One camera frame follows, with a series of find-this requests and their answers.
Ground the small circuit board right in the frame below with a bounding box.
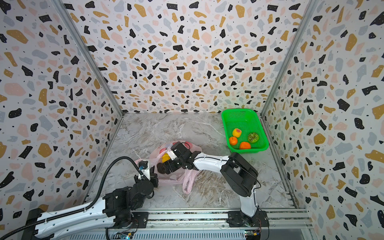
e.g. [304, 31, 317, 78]
[245, 230, 261, 240]

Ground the green plastic basket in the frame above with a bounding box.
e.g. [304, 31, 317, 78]
[222, 109, 269, 154]

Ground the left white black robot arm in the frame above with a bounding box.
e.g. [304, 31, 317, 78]
[22, 174, 159, 240]

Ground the yellow red peach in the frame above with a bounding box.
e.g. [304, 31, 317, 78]
[232, 128, 242, 138]

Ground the small circuit board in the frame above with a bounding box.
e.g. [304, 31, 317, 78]
[115, 231, 134, 240]
[245, 230, 261, 240]

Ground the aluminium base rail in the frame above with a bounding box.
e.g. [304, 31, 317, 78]
[67, 209, 317, 240]

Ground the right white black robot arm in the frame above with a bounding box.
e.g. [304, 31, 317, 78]
[157, 142, 261, 227]

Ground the small orange tangerine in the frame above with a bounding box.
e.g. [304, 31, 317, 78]
[229, 137, 238, 146]

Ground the green lime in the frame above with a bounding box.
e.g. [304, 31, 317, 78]
[248, 132, 260, 144]

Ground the yellow lemon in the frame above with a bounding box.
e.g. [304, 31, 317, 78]
[162, 153, 171, 163]

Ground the left black corrugated cable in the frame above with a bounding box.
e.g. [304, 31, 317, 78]
[0, 156, 143, 240]

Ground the dark avocado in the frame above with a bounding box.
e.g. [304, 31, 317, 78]
[157, 164, 166, 174]

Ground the pink plastic bag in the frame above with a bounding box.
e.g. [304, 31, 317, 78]
[135, 141, 201, 194]

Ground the orange fruit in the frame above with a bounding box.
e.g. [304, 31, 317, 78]
[239, 142, 252, 150]

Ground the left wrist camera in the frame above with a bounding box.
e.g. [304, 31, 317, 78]
[138, 161, 151, 180]

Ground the small circuit board left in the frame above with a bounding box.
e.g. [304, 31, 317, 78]
[115, 231, 134, 240]

